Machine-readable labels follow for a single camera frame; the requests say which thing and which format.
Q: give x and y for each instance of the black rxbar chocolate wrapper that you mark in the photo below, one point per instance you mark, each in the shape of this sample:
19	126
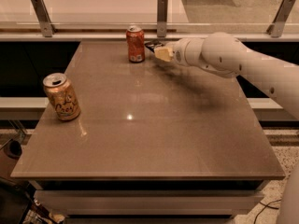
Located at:
153	44

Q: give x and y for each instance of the gold LaCroix can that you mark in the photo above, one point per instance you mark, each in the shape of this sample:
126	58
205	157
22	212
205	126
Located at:
61	95

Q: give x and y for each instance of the right metal railing bracket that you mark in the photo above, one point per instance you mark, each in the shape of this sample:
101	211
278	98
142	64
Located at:
276	27

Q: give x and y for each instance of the red coke can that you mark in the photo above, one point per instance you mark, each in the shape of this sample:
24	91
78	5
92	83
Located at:
135	42

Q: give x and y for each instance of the metal railing bracket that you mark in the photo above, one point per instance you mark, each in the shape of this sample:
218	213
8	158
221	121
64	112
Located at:
46	26
162	12
276	27

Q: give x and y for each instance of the brown cylindrical bin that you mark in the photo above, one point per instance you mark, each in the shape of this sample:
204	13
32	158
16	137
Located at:
10	152

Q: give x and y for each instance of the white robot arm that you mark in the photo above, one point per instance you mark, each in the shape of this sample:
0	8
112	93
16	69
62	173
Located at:
224	55

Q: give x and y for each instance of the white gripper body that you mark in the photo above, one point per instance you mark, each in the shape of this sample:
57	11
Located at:
179	53

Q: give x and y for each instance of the middle metal railing bracket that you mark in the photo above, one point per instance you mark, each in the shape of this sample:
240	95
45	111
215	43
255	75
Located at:
162	12

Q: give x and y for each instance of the left metal railing bracket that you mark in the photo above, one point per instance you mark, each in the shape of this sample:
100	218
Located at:
46	26

